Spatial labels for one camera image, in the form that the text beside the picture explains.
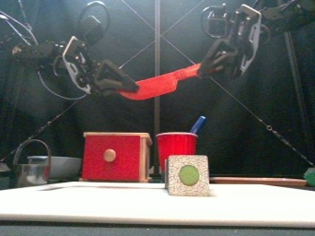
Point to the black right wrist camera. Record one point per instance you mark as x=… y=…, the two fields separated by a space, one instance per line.
x=216 y=21

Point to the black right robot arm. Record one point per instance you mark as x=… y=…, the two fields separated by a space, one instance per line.
x=287 y=15

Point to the red wooden drawer box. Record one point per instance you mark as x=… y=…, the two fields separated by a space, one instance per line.
x=116 y=156

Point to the white cutting board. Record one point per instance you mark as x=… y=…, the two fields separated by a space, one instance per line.
x=155 y=202

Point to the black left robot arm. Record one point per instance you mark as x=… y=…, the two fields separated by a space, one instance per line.
x=35 y=50

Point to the green toy item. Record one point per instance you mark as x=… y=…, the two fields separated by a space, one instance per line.
x=310 y=177

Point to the grey bowl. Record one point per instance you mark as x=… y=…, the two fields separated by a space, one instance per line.
x=66 y=166

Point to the dark slanted frame pole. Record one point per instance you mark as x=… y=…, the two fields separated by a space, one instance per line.
x=297 y=92

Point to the flat wooden plate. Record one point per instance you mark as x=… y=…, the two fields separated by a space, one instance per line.
x=258 y=181

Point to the red plastic cup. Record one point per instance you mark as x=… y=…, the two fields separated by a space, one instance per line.
x=176 y=149

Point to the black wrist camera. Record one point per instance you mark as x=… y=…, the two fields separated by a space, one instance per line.
x=92 y=26
x=216 y=21

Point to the grey vertical frame pole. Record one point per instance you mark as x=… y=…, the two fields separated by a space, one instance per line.
x=156 y=116

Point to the toy sushi roll green centre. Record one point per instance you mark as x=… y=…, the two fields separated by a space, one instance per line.
x=187 y=175

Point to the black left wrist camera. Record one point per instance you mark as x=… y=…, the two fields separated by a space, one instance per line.
x=92 y=26

